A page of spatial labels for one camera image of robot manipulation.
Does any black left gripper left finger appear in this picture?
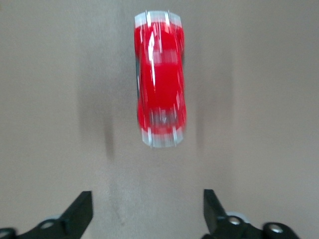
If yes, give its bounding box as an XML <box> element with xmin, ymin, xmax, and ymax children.
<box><xmin>0</xmin><ymin>191</ymin><xmax>93</xmax><ymax>239</ymax></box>

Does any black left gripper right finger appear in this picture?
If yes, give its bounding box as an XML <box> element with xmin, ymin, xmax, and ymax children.
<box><xmin>201</xmin><ymin>189</ymin><xmax>301</xmax><ymax>239</ymax></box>

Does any red beetle toy car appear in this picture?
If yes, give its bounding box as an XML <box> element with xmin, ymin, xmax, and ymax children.
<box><xmin>134</xmin><ymin>9</ymin><xmax>188</xmax><ymax>149</ymax></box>

